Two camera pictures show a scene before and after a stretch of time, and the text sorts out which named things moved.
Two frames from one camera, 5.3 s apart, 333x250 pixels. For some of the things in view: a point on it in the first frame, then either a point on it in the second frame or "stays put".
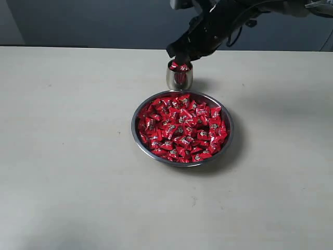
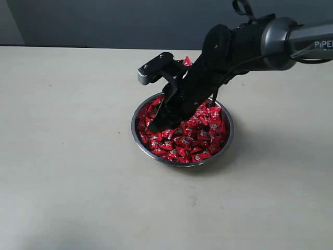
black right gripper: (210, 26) → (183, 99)
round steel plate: (182, 128) stays put
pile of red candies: (180, 129) stays put
